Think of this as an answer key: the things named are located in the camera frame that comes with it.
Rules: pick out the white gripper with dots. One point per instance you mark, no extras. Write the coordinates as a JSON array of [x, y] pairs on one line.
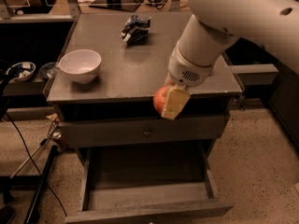
[[187, 68]]

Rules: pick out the red apple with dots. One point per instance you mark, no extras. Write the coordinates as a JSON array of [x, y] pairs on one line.
[[159, 99]]

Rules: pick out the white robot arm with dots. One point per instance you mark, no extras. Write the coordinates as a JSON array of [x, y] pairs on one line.
[[214, 26]]

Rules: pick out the grey wooden drawer cabinet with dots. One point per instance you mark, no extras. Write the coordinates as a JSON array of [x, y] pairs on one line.
[[129, 76]]

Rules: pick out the open middle drawer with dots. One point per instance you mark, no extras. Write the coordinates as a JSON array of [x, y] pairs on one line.
[[140, 184]]

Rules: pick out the closed top drawer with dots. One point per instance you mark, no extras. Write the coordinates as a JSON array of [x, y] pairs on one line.
[[103, 133]]

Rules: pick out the crumpled blue chip bag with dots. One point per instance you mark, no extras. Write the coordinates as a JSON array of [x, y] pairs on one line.
[[135, 29]]

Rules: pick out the grey side shelf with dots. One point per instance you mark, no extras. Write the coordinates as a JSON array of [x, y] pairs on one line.
[[255, 74]]

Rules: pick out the white ceramic bowl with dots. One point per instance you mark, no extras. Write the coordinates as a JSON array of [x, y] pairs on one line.
[[81, 65]]

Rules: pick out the black monitor stand base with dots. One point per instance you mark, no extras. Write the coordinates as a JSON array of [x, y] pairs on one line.
[[120, 5]]

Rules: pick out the dark small bowl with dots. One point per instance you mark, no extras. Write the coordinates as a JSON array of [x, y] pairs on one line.
[[48, 70]]

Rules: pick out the small bowl with items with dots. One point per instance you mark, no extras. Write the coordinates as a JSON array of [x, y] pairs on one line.
[[21, 71]]

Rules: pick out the black floor stand leg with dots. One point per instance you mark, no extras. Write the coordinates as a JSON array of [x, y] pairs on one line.
[[32, 215]]

